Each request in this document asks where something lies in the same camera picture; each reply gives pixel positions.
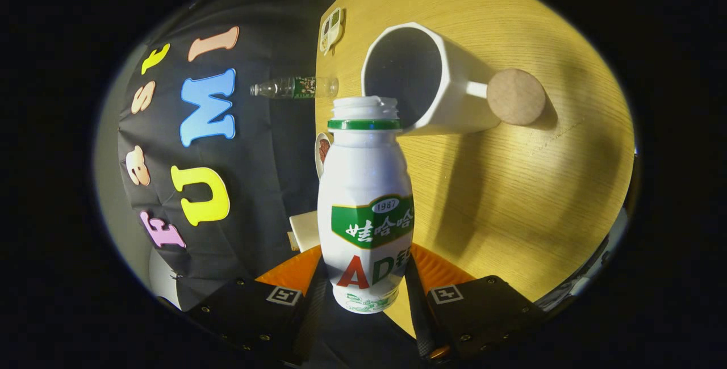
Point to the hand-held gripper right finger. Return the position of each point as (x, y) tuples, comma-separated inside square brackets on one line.
[(419, 318)]

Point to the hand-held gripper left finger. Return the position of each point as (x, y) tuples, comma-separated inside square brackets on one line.
[(312, 315)]

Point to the white juice bottle green label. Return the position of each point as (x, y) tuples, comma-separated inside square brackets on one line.
[(363, 176)]

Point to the clear plastic water bottle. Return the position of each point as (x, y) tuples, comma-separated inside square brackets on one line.
[(295, 87)]

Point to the toast slice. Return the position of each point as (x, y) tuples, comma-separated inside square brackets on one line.
[(292, 242)]

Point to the white toaster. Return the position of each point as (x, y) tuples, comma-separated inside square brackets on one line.
[(306, 230)]

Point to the black backdrop cloth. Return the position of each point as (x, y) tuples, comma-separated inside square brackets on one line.
[(267, 176)]

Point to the wooden table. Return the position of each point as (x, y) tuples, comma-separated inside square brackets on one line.
[(511, 198)]

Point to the white plate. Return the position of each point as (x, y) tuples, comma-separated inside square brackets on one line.
[(319, 159)]

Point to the brown meat slice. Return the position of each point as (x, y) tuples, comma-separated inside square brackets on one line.
[(324, 149)]

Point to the small white compartment tray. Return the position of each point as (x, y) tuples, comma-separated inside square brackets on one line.
[(331, 31)]

